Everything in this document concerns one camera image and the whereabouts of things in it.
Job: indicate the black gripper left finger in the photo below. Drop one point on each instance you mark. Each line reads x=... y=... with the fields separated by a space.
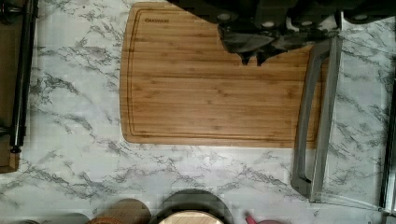
x=245 y=45

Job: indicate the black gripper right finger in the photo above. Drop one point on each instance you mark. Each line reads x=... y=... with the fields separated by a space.
x=284 y=44

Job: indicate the bamboo cutting board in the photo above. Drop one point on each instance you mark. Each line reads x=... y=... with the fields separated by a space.
x=179 y=86

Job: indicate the black round pan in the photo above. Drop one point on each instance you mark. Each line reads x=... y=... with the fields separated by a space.
x=193 y=200

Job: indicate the pink utensil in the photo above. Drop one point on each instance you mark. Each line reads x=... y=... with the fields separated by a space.
x=251 y=220

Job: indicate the brown wooden cylinder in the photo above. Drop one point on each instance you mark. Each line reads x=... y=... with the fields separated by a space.
x=126 y=211

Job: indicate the brown wooden box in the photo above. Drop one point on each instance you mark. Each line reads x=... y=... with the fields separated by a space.
x=10 y=38

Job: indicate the black metal bar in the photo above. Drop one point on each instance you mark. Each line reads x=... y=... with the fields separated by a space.
x=18 y=126

